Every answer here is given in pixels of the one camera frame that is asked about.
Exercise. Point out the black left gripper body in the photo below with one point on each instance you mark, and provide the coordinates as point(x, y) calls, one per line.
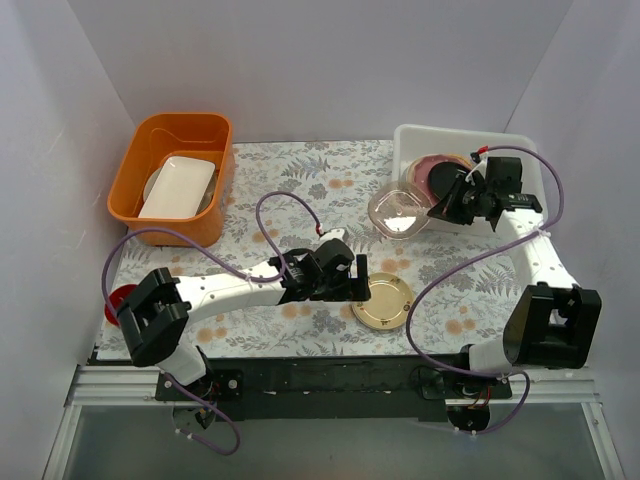
point(360, 278)

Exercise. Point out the red lacquer cup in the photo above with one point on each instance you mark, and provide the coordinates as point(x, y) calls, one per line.
point(116, 298)

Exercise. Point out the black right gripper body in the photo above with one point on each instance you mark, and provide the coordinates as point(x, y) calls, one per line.
point(461, 198)

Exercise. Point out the orange plastic bin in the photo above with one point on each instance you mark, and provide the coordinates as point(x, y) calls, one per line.
point(205, 136)

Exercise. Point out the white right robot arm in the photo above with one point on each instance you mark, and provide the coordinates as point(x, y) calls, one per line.
point(553, 323)

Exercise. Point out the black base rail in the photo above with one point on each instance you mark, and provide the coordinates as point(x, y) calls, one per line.
point(340, 388)

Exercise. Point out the floral table mat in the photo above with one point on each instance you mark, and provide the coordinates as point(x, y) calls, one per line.
point(471, 286)

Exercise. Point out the black gold-rimmed bowl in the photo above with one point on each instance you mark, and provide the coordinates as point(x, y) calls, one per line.
point(441, 178)

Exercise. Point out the white rectangular dish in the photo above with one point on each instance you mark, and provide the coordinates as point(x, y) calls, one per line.
point(178, 189)

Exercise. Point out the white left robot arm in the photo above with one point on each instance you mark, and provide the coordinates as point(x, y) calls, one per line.
point(154, 315)

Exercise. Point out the cream gold-rimmed small plate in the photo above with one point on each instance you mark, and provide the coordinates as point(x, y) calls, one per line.
point(387, 309)

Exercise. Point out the round plate in orange bin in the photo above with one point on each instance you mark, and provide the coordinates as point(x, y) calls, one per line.
point(205, 201)

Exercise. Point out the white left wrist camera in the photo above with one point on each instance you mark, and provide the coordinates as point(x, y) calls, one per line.
point(335, 233)

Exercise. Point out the dark pink scalloped plate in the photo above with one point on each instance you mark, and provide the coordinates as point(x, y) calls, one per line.
point(418, 170)

